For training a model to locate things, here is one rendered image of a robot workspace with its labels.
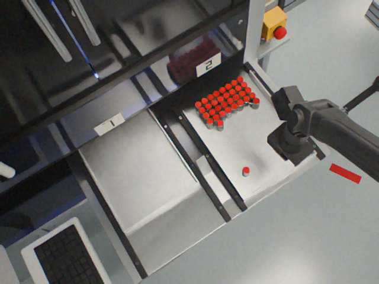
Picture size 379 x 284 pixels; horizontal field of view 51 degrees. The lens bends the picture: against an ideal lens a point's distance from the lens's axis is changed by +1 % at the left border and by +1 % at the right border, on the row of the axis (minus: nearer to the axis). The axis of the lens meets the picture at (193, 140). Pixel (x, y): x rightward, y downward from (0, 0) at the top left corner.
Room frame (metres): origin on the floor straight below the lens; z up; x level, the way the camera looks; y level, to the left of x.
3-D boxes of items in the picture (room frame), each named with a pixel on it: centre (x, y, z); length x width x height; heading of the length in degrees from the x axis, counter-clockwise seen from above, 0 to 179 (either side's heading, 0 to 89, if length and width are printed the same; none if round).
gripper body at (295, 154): (0.29, -0.23, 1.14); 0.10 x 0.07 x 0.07; 30
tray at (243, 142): (0.42, -0.17, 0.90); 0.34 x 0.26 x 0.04; 21
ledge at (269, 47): (0.78, -0.31, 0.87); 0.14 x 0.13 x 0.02; 22
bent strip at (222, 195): (0.30, -0.03, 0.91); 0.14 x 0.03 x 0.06; 22
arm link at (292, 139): (0.30, -0.24, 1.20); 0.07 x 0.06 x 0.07; 6
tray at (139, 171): (0.40, 0.19, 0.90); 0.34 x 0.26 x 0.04; 22
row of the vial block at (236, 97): (0.52, -0.13, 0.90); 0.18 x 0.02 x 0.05; 111
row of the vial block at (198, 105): (0.57, -0.11, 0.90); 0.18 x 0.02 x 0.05; 112
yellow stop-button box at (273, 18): (0.73, -0.31, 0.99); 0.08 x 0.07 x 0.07; 22
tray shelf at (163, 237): (0.40, 0.01, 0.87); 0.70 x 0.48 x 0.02; 112
